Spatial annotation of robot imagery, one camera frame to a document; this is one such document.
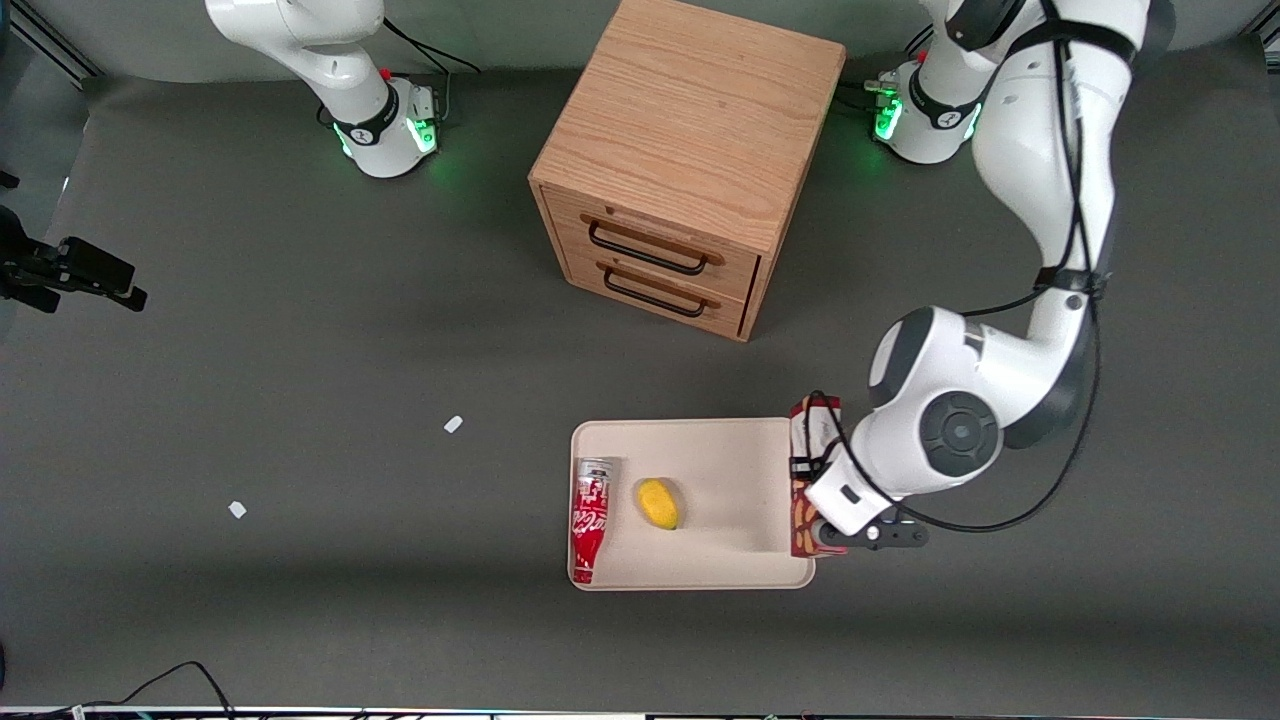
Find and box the yellow lemon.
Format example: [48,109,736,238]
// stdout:
[636,478,682,532]

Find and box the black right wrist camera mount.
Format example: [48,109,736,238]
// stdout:
[0,204,63,315]

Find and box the black cable at right arm base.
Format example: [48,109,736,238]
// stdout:
[383,17,482,125]

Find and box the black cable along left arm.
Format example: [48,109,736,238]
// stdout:
[803,0,1105,534]

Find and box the black cable at table edge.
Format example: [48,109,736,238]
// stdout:
[78,661,237,717]

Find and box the red cookie box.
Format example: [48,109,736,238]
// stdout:
[788,394,847,559]

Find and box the wooden drawer front with handle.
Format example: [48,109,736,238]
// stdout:
[560,245,753,337]
[543,185,763,301]

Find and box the black cable at arm base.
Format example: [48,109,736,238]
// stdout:
[838,28,937,113]
[383,17,482,125]

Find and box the wooden drawer cabinet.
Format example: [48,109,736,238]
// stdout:
[528,0,848,344]

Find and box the grey aluminium frame profile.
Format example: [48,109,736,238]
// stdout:
[8,0,102,81]

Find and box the beige plastic tray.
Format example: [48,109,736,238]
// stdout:
[568,417,817,592]

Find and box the black metal drawer handle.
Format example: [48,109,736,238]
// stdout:
[587,221,710,276]
[602,267,707,320]

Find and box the red soda can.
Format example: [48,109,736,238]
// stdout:
[570,457,614,585]

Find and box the black cable at left arm base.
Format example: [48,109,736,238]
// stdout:
[838,28,937,113]

